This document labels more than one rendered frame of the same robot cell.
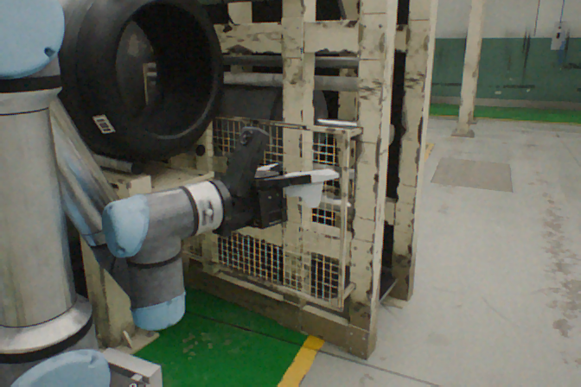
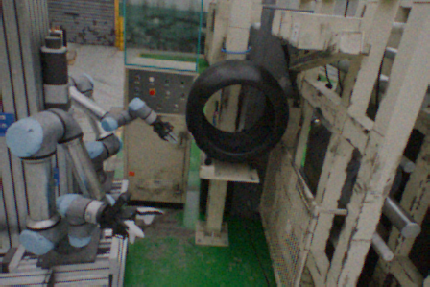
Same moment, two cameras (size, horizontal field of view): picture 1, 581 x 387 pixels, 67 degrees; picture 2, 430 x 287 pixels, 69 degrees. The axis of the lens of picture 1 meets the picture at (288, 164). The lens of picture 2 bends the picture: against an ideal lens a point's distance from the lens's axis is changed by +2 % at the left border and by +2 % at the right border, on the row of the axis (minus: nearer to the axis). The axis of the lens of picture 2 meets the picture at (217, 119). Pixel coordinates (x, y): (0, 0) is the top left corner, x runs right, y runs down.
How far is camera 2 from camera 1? 1.04 m
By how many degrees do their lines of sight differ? 50
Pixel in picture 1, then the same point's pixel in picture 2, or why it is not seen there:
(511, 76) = not seen: outside the picture
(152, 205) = (72, 203)
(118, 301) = (214, 216)
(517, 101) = not seen: outside the picture
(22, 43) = (22, 150)
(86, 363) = (35, 239)
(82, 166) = (81, 175)
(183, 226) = (79, 216)
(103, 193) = (87, 186)
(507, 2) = not seen: outside the picture
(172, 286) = (74, 233)
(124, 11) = (213, 87)
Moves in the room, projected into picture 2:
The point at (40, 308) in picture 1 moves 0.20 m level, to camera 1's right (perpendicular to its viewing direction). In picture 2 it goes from (33, 216) to (40, 253)
